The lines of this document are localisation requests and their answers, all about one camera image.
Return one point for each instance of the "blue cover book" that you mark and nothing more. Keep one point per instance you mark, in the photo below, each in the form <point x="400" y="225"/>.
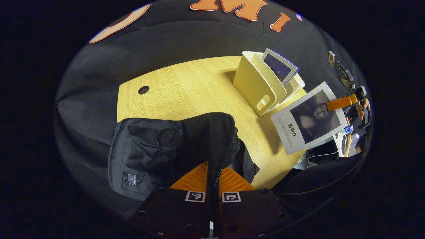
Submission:
<point x="279" y="68"/>

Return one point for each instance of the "cream white bookshelf rack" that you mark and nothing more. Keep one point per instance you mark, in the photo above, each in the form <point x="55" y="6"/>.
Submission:
<point x="252" y="83"/>

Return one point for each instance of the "blue phone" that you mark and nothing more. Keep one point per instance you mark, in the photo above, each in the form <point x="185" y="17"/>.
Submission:
<point x="348" y="129"/>

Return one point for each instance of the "black schoolbag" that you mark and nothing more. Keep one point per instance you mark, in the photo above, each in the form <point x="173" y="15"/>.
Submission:
<point x="149" y="146"/>

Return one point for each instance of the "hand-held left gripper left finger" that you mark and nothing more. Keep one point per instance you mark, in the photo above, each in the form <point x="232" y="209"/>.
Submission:
<point x="176" y="212"/>

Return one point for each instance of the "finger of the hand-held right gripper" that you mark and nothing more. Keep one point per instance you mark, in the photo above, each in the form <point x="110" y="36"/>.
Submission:
<point x="342" y="103"/>

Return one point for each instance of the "grey portrait cover book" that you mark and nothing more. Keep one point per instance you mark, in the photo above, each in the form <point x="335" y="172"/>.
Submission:
<point x="312" y="119"/>

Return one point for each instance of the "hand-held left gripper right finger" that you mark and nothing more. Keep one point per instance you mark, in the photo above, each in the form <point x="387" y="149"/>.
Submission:
<point x="252" y="212"/>

